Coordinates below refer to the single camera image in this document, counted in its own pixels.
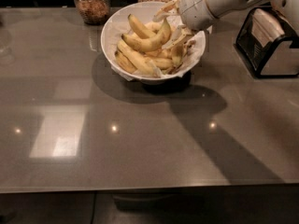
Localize long lower left banana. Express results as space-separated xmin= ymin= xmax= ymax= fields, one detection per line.
xmin=117 ymin=40 xmax=157 ymax=76

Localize black napkin holder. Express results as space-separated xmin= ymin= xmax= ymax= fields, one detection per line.
xmin=235 ymin=7 xmax=299 ymax=78

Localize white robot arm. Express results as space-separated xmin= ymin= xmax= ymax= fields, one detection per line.
xmin=153 ymin=0 xmax=299 ymax=33

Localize white napkins in holder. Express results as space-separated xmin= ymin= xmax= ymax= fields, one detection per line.
xmin=251 ymin=8 xmax=285 ymax=47

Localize bottom left edge banana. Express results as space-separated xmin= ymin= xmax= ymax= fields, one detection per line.
xmin=115 ymin=50 xmax=136 ymax=74

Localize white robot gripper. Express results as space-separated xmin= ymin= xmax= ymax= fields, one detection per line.
xmin=152 ymin=0 xmax=217 ymax=49

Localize white bowl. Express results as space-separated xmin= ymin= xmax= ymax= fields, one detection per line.
xmin=100 ymin=1 xmax=206 ymax=85

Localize curved top banana with stem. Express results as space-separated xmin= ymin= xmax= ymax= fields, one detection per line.
xmin=121 ymin=19 xmax=172 ymax=52

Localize glass jar with brown cereal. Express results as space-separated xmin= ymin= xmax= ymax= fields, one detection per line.
xmin=74 ymin=0 xmax=110 ymax=25

